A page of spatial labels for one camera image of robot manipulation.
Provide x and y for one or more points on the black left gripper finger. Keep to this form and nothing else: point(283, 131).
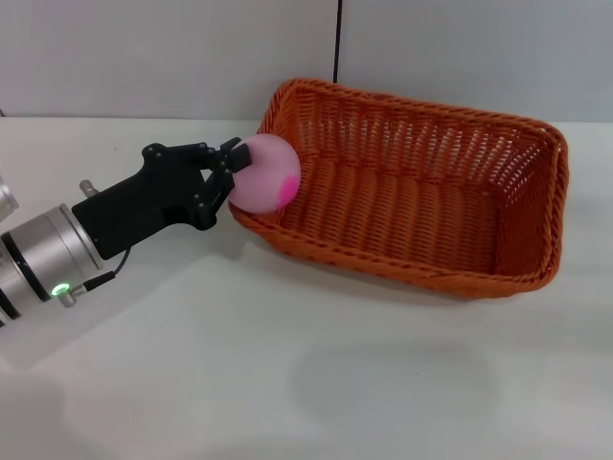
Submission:
point(215, 191)
point(239, 158)

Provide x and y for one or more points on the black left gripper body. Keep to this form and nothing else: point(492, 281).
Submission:
point(143, 201)

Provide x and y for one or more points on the pink peach toy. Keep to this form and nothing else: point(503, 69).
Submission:
point(268, 177)

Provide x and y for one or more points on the orange woven wicker basket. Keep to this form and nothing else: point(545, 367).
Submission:
point(407, 215)

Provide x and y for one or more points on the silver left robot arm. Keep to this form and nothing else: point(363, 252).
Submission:
point(48, 254)

